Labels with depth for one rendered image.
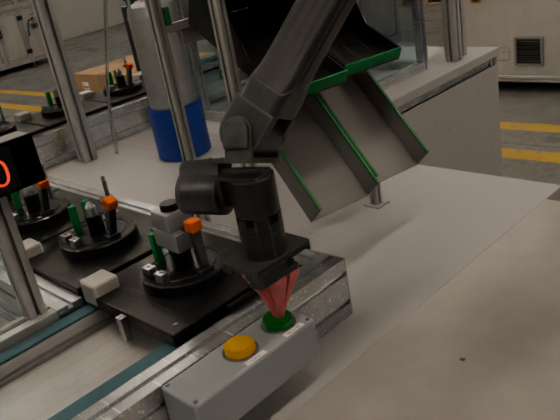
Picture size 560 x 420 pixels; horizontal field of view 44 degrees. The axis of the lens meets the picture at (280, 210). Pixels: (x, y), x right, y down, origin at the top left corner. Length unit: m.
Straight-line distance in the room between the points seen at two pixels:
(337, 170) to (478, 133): 1.54
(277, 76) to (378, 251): 0.56
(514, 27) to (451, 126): 2.71
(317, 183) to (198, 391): 0.47
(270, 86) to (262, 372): 0.35
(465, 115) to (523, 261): 1.43
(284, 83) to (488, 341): 0.48
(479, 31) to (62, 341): 4.52
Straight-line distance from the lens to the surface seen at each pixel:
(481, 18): 5.27
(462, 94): 2.57
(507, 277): 1.19
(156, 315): 1.01
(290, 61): 0.81
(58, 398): 1.01
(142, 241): 1.25
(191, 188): 0.86
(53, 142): 2.26
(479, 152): 2.73
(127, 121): 2.38
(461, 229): 1.34
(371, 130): 1.31
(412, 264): 1.23
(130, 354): 1.04
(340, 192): 1.18
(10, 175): 1.02
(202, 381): 0.87
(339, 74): 1.13
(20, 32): 10.75
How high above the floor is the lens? 1.46
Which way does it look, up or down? 23 degrees down
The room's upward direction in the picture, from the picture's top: 11 degrees counter-clockwise
